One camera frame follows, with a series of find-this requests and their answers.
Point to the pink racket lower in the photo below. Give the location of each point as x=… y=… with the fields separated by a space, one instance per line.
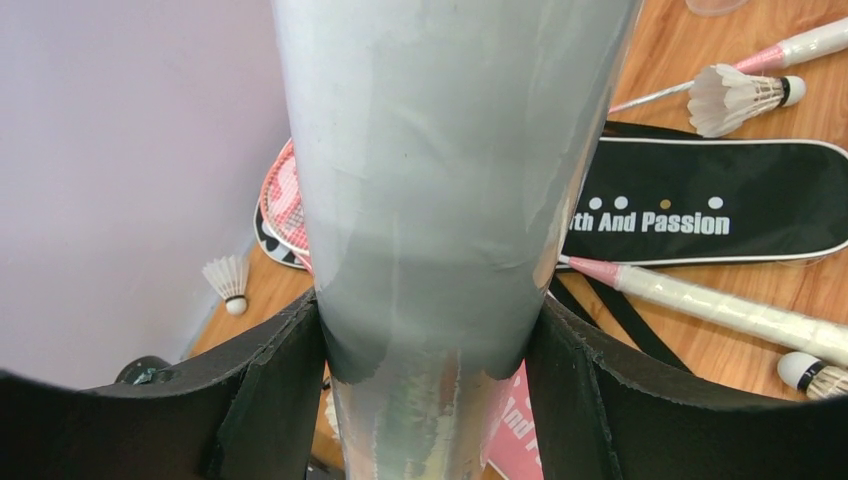
x=803 y=47

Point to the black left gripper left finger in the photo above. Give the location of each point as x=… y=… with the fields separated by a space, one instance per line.
x=245 y=409

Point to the black racket cover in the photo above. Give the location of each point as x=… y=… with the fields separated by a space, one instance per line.
x=655 y=196

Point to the shuttlecock by racket handle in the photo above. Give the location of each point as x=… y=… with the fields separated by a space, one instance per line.
x=722 y=98

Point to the shuttlecock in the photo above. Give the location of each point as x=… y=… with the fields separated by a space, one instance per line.
x=722 y=98
x=228 y=276
x=811 y=376

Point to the pink racket cover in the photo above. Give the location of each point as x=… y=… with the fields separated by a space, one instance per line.
x=514 y=451

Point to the white shuttlecock tube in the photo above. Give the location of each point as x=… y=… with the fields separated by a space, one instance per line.
x=440 y=149

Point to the pink racket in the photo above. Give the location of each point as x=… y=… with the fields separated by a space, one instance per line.
x=803 y=47
x=281 y=207

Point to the pink racket upper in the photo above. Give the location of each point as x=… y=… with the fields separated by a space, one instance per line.
x=281 y=207

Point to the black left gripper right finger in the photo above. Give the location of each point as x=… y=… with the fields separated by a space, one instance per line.
x=604 y=410

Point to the black shuttlecock tube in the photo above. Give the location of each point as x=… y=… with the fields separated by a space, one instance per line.
x=144 y=370

